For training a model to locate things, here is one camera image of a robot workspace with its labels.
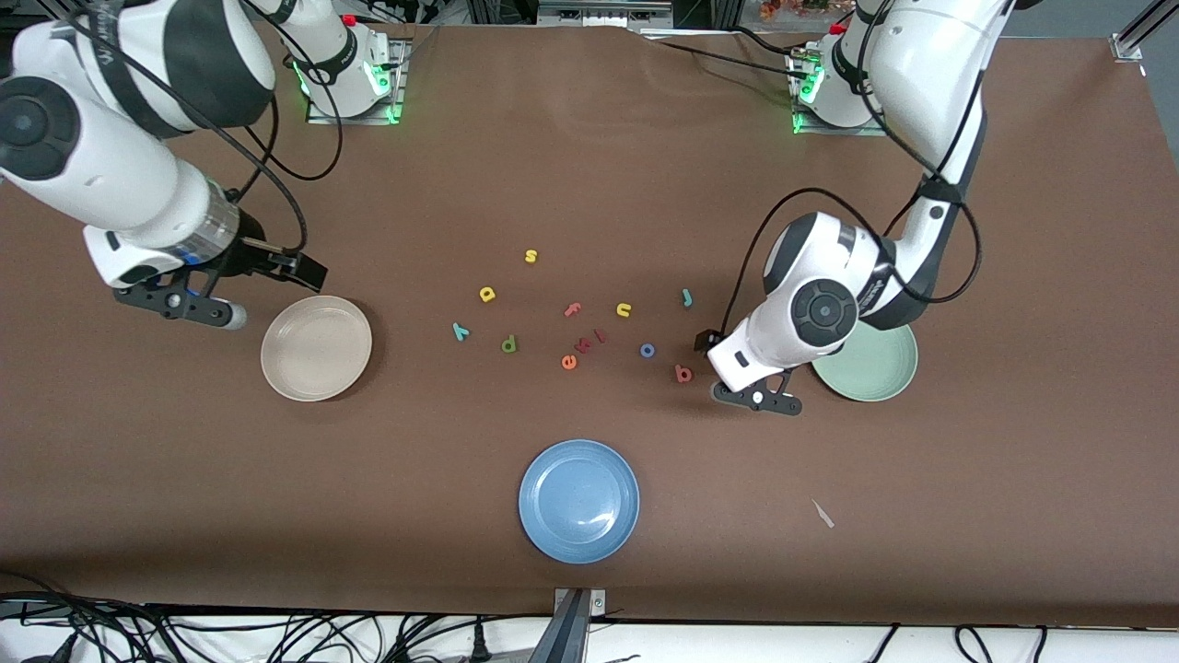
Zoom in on aluminium profile corner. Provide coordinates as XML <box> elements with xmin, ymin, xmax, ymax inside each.
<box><xmin>1109</xmin><ymin>0</ymin><xmax>1179</xmax><ymax>64</ymax></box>

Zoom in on blue round plate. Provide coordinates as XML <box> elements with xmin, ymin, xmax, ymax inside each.
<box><xmin>518</xmin><ymin>438</ymin><xmax>641</xmax><ymax>565</ymax></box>

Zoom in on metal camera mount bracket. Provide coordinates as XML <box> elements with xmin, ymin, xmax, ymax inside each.
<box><xmin>551</xmin><ymin>587</ymin><xmax>609</xmax><ymax>663</ymax></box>

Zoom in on looped black cable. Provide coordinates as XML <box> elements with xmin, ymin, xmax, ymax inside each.
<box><xmin>952</xmin><ymin>624</ymin><xmax>995</xmax><ymax>663</ymax></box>

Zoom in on beige round plate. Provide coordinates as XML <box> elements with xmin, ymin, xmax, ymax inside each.
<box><xmin>260</xmin><ymin>295</ymin><xmax>374</xmax><ymax>403</ymax></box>

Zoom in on metal frame rack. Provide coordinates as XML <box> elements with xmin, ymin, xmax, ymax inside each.
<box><xmin>465</xmin><ymin>0</ymin><xmax>742</xmax><ymax>40</ymax></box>

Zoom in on tangled black cables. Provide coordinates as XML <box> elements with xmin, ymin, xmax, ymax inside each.
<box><xmin>0</xmin><ymin>571</ymin><xmax>554</xmax><ymax>663</ymax></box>

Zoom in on black cable on table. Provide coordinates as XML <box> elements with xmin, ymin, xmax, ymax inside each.
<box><xmin>656</xmin><ymin>26</ymin><xmax>816</xmax><ymax>84</ymax></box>

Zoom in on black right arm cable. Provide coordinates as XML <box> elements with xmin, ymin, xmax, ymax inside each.
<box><xmin>55</xmin><ymin>0</ymin><xmax>344</xmax><ymax>277</ymax></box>

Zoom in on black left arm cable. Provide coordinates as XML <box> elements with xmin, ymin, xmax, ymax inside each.
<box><xmin>718</xmin><ymin>0</ymin><xmax>1020</xmax><ymax>338</ymax></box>

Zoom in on green round plate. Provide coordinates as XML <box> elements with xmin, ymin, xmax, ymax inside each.
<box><xmin>811</xmin><ymin>322</ymin><xmax>920</xmax><ymax>403</ymax></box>

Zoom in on brown table cover sheet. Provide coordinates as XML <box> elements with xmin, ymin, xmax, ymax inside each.
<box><xmin>0</xmin><ymin>17</ymin><xmax>1179</xmax><ymax>629</ymax></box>

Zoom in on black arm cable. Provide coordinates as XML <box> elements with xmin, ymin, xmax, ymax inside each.
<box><xmin>55</xmin><ymin>0</ymin><xmax>344</xmax><ymax>277</ymax></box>
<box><xmin>718</xmin><ymin>0</ymin><xmax>1020</xmax><ymax>338</ymax></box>

